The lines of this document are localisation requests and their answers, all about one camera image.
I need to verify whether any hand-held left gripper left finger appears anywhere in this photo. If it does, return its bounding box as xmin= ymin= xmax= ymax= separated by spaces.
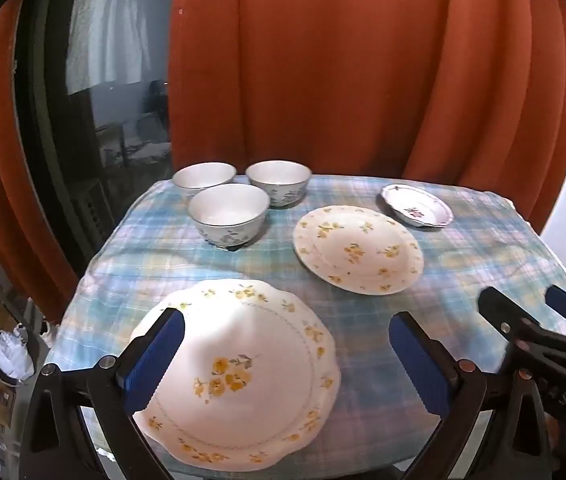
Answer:
xmin=19 ymin=307 xmax=186 ymax=480

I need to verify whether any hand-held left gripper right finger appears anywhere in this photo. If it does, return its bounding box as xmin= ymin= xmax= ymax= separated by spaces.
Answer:
xmin=388 ymin=311 xmax=554 ymax=480

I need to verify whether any scalloped plate with yellow flowers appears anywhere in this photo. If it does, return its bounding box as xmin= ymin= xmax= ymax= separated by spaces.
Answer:
xmin=129 ymin=278 xmax=342 ymax=472

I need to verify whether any round plate with yellow flowers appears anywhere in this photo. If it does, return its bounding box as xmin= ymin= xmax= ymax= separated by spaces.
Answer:
xmin=293 ymin=206 xmax=424 ymax=296

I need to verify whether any small plate with red flowers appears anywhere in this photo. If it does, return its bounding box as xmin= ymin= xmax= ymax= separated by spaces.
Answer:
xmin=381 ymin=183 xmax=454 ymax=230

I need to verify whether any white bowl with blue floral print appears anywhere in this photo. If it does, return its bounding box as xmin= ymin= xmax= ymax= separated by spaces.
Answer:
xmin=188 ymin=183 xmax=271 ymax=251
xmin=245 ymin=160 xmax=312 ymax=209
xmin=172 ymin=162 xmax=238 ymax=198

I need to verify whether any plaid pastel tablecloth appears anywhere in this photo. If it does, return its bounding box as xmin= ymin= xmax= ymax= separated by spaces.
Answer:
xmin=53 ymin=175 xmax=566 ymax=476

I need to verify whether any white plastic bag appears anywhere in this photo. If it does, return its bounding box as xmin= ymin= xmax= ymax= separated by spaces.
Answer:
xmin=0 ymin=327 xmax=36 ymax=385

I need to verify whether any dark glass window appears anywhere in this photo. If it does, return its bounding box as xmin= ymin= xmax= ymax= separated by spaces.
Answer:
xmin=15 ymin=0 xmax=184 ymax=261

